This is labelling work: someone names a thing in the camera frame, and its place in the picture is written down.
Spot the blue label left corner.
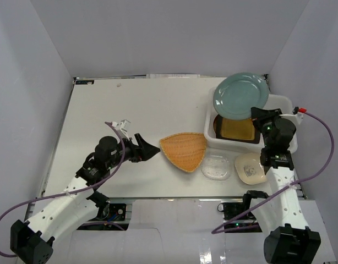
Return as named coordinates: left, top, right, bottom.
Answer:
left=75, top=80, right=94, bottom=85

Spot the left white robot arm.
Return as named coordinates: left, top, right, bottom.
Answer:
left=10, top=134, right=160, bottom=263

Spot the white plastic bin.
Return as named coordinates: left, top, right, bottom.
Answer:
left=204, top=87, right=302, bottom=153

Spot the brown square plate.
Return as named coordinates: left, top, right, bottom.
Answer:
left=213, top=115, right=260, bottom=144

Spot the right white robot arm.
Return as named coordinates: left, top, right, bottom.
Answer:
left=241, top=107, right=321, bottom=263

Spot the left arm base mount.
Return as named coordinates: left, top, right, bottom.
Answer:
left=78, top=203, right=128, bottom=231

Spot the cream panda dish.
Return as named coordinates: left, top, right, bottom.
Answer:
left=235, top=153, right=267, bottom=185

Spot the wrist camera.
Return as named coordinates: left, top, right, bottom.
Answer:
left=281, top=107, right=307, bottom=123
left=111, top=119, right=130, bottom=140

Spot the clear glass plate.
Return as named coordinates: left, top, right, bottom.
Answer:
left=201, top=155, right=232, bottom=181

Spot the blue-grey round plate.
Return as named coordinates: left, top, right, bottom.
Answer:
left=212, top=73, right=269, bottom=120

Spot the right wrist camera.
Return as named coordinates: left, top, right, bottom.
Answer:
left=281, top=107, right=307, bottom=123

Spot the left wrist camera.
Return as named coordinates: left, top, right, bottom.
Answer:
left=111, top=119, right=130, bottom=140

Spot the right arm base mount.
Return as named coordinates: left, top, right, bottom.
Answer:
left=217, top=202, right=261, bottom=233

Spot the orange woven triangular basket plate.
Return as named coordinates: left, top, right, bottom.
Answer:
left=159, top=133, right=207, bottom=173

